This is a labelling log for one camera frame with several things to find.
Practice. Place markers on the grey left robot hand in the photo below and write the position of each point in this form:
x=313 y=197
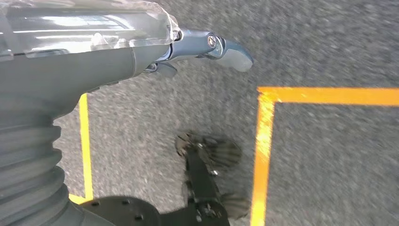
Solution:
x=78 y=62

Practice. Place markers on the yellow floor tape square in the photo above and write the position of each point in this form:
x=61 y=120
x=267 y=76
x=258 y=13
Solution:
x=85 y=140
x=263 y=140

